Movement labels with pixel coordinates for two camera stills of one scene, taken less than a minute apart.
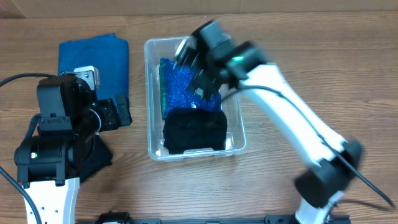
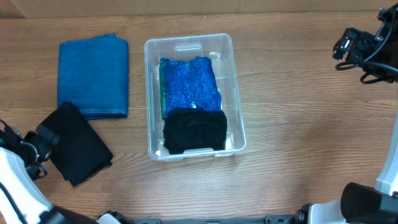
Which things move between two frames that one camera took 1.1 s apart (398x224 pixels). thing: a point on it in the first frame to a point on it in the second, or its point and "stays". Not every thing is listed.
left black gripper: x=112 y=121 to x=43 y=145
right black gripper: x=197 y=94 to x=358 y=40
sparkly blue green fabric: x=175 y=80 stays
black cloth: x=194 y=128 stays
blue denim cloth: x=107 y=53 stays
